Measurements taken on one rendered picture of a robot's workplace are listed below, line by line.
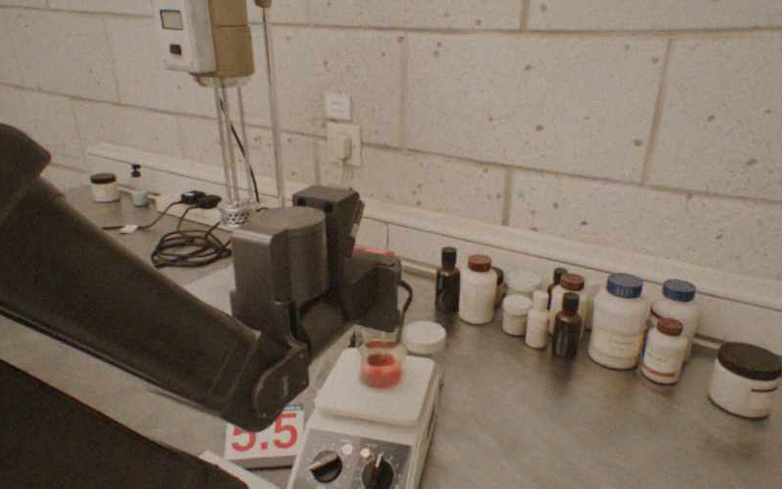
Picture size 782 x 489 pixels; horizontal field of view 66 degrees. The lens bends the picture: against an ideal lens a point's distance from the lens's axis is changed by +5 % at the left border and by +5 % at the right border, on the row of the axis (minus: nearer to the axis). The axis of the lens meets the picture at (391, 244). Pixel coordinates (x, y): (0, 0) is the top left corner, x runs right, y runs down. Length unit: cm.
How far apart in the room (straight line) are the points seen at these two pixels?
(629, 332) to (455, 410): 28
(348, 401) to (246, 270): 29
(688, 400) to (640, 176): 34
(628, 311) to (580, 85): 37
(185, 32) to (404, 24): 40
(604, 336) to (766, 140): 35
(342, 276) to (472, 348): 48
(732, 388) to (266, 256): 66
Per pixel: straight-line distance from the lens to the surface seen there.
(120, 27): 172
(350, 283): 48
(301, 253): 43
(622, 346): 92
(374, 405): 67
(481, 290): 96
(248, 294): 44
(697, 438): 86
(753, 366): 89
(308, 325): 45
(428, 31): 112
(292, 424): 75
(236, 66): 96
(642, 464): 79
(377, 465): 63
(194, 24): 93
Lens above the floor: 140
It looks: 23 degrees down
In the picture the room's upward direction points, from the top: straight up
